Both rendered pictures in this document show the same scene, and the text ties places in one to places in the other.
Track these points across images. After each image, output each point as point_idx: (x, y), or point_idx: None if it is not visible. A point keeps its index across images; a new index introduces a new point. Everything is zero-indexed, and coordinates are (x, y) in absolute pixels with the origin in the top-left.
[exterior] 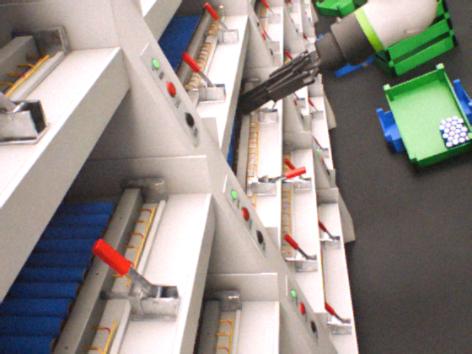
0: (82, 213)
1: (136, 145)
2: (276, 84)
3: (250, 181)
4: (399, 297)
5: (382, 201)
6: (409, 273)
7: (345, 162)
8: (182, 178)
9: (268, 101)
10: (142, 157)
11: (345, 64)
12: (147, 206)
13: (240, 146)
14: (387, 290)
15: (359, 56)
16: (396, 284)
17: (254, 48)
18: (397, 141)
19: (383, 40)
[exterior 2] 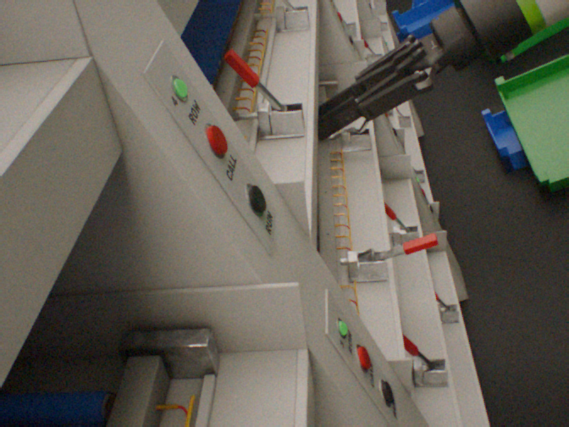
0: (36, 421)
1: (148, 266)
2: (369, 92)
3: (345, 259)
4: (544, 388)
5: (501, 241)
6: (555, 352)
7: (442, 185)
8: (248, 324)
9: (356, 119)
10: (161, 287)
11: (482, 57)
12: (179, 385)
13: (320, 195)
14: (525, 377)
15: (506, 43)
16: (538, 368)
17: (328, 35)
18: (516, 155)
19: (549, 15)
